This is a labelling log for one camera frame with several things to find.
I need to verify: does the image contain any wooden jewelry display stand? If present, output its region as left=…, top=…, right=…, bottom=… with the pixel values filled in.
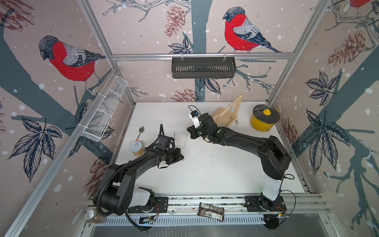
left=211, top=94, right=243, bottom=127

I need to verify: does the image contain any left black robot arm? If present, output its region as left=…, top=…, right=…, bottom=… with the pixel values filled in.
left=93, top=124, right=184, bottom=217

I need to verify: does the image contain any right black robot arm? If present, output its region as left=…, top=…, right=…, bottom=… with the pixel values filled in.
left=187, top=111, right=291, bottom=210

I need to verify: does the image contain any yellow can with white lid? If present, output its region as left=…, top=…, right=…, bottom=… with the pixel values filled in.
left=130, top=141, right=145, bottom=157

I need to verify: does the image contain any metal spoon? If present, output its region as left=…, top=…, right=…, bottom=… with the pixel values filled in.
left=135, top=126, right=145, bottom=142

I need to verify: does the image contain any yellow pot with black lid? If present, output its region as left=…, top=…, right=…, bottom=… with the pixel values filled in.
left=250, top=104, right=280, bottom=132

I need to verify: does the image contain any small electronics board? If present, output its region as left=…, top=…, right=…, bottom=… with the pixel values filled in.
left=139, top=216, right=156, bottom=225

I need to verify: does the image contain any dark snack wrapper packet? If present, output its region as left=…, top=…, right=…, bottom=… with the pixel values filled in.
left=197, top=202, right=225, bottom=222

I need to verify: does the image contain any glass jar with metal lid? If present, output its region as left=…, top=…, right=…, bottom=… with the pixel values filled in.
left=84, top=209, right=106, bottom=223

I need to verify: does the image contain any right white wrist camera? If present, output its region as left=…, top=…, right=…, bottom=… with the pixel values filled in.
left=189, top=110, right=200, bottom=128

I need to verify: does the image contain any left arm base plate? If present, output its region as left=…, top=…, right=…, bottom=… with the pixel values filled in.
left=128, top=197, right=168, bottom=214

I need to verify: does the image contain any black hanging wire basket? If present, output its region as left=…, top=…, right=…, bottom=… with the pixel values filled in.
left=171, top=57, right=236, bottom=79

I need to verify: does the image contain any white mesh wall shelf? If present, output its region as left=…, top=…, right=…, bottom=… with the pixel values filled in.
left=82, top=75, right=128, bottom=142

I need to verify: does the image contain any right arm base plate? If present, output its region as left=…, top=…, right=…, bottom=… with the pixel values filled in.
left=244, top=196, right=287, bottom=212

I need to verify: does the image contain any black round fixture under rail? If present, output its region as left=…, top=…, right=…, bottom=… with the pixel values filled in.
left=263, top=214, right=280, bottom=230

